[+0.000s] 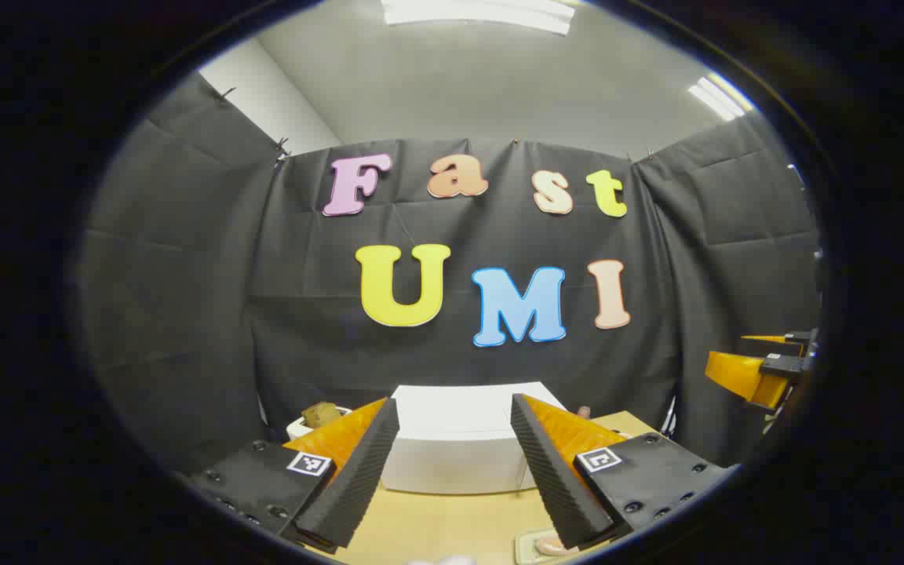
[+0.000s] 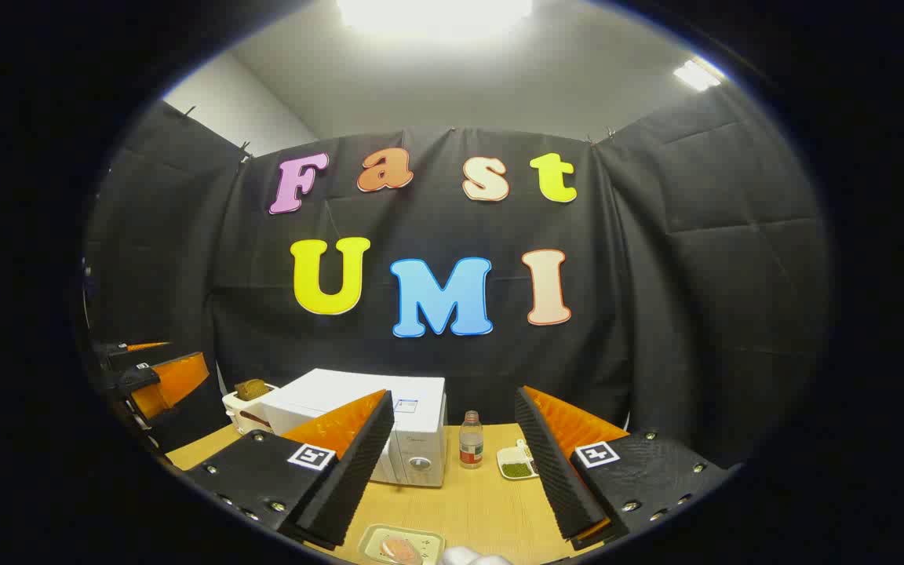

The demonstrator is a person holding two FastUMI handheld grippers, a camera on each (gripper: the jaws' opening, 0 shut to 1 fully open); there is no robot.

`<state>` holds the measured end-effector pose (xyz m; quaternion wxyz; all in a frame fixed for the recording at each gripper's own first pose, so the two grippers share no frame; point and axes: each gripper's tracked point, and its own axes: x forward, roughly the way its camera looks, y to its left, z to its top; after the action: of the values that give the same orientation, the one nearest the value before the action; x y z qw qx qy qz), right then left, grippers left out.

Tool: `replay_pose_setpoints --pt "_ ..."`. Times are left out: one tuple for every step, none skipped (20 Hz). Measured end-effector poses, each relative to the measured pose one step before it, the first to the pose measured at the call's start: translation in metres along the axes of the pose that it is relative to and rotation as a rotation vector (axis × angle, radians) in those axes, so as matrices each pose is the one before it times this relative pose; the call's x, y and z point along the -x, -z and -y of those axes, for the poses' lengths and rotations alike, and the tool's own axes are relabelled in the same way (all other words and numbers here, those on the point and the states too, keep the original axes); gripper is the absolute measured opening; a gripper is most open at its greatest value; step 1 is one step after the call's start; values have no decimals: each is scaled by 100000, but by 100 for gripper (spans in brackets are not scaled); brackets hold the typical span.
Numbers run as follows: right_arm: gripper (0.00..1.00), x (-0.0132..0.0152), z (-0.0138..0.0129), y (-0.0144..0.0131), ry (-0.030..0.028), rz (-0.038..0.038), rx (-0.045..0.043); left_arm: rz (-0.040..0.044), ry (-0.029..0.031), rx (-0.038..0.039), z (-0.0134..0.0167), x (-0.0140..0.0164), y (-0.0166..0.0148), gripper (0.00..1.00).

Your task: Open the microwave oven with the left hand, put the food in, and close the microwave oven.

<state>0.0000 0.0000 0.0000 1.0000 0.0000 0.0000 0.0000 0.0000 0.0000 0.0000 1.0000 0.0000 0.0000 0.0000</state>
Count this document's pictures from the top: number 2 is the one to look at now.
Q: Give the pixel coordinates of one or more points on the small ceiling light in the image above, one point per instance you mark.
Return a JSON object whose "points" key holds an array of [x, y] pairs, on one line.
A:
{"points": [[695, 74]]}

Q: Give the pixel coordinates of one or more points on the white divided plate with beans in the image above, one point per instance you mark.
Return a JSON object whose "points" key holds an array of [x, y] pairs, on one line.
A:
{"points": [[516, 469]]}

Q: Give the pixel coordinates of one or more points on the clear bottle with red label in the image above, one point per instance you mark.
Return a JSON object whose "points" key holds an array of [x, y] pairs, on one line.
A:
{"points": [[471, 447]]}

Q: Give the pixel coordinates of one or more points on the brown bread slice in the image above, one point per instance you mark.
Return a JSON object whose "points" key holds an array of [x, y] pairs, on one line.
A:
{"points": [[252, 388]]}

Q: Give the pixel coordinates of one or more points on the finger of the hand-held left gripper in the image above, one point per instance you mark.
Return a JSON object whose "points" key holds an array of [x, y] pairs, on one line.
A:
{"points": [[177, 377], [118, 349]]}

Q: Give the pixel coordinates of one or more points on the pink sliced meat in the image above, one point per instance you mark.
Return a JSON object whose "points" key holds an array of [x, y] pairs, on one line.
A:
{"points": [[401, 549]]}

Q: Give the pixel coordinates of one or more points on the small pale green food plate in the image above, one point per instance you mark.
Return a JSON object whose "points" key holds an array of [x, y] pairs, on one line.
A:
{"points": [[369, 541]]}

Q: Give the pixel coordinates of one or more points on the white microwave oven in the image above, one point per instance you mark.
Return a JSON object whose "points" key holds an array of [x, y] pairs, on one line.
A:
{"points": [[342, 388]]}

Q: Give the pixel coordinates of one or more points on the large ceiling light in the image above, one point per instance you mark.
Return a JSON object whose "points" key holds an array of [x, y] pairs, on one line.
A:
{"points": [[436, 12]]}

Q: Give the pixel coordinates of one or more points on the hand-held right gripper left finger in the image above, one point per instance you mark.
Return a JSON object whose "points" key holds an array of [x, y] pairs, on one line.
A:
{"points": [[350, 486]]}

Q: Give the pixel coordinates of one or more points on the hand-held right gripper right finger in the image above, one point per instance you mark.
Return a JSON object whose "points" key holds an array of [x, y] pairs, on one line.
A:
{"points": [[554, 479]]}

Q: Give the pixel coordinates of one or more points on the black backdrop cloth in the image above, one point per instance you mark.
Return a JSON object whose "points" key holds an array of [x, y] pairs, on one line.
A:
{"points": [[656, 314]]}

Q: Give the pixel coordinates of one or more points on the white toaster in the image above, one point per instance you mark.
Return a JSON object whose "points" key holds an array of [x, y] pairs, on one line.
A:
{"points": [[244, 412]]}

